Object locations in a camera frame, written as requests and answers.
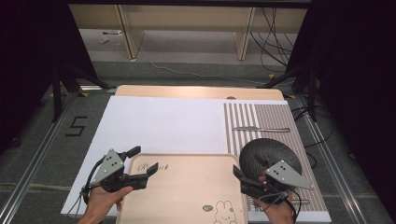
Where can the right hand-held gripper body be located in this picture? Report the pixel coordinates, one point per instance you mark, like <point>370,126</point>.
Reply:
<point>286,177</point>

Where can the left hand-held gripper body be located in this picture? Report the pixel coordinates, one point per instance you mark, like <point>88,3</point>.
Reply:
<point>107,168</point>

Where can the black round plate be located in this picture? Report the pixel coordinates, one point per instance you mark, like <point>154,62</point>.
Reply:
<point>267,149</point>

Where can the beige tray with rabbit print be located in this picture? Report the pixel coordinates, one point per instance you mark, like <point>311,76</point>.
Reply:
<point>186,186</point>

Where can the person's left hand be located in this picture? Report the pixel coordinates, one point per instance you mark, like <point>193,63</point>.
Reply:
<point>101,202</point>

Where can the person's right hand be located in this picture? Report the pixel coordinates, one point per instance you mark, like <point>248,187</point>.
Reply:
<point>278,213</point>

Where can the white board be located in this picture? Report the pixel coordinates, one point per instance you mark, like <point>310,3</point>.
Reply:
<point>155,124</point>

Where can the striped placemat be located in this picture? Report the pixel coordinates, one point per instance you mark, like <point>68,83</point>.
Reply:
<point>280,118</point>

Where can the yellow floor tape marker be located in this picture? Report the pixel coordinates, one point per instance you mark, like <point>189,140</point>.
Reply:
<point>85,94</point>
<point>271,76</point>

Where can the black metal stand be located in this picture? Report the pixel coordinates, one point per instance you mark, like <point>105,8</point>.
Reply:
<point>312,93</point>
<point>56,93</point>

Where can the small beige floor scrap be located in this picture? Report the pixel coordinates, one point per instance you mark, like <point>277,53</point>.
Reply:
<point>104,40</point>

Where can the small dark floor object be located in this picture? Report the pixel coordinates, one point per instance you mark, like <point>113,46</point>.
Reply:
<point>111,32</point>

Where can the black curtain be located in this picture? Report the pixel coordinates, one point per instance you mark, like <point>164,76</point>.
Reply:
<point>25,46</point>
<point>358,62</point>

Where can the beige wooden desk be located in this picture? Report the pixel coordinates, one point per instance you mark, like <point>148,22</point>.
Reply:
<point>186,17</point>

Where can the metal floor rail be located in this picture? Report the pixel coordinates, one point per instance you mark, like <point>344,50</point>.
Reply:
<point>31,174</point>
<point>336,174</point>

